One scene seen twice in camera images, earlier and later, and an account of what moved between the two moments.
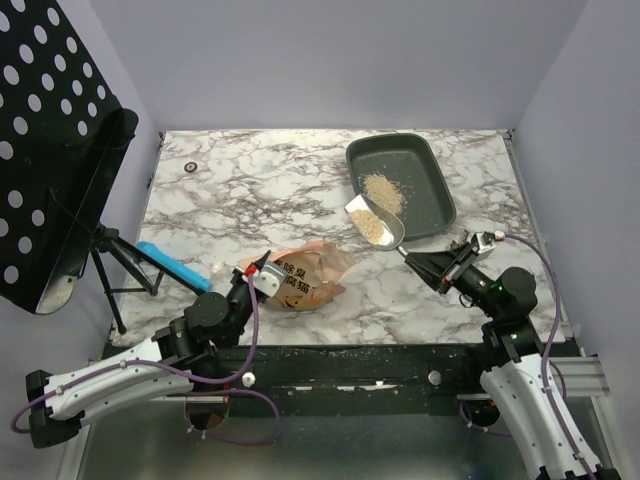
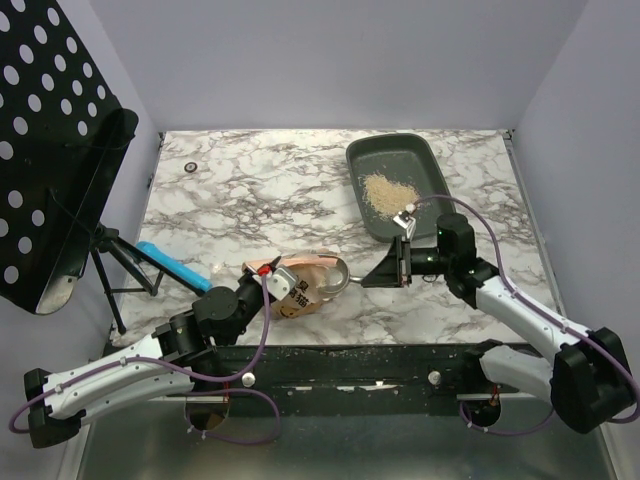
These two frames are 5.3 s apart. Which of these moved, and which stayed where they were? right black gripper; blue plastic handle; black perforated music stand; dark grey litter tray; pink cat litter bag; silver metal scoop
Moved: pink cat litter bag; silver metal scoop; right black gripper
Stayed: dark grey litter tray; blue plastic handle; black perforated music stand
